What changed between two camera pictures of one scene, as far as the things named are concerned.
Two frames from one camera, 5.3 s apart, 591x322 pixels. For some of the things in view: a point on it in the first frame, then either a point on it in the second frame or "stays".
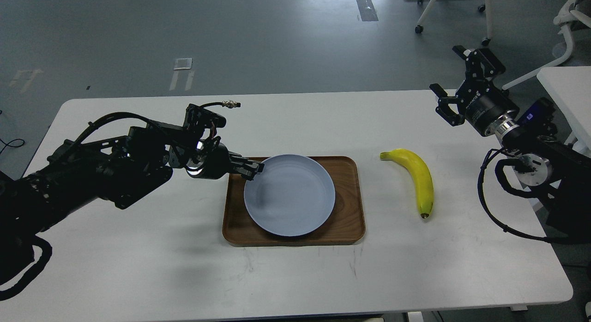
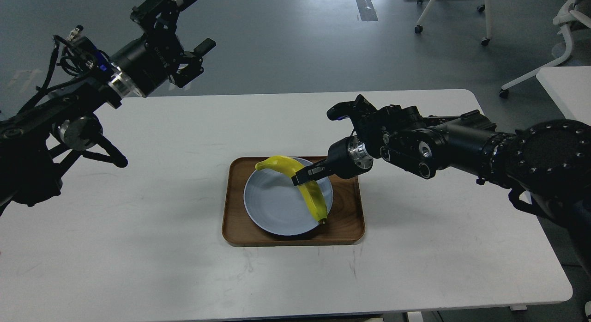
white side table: [569, 89] stays
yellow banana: [422, 175] to [311, 191]
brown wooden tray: [345, 226] stays
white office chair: [578, 10] stays
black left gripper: [212, 160] to [142, 66]
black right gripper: [488, 109] to [346, 158]
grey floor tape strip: [365, 5] stays
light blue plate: [292, 195] stays
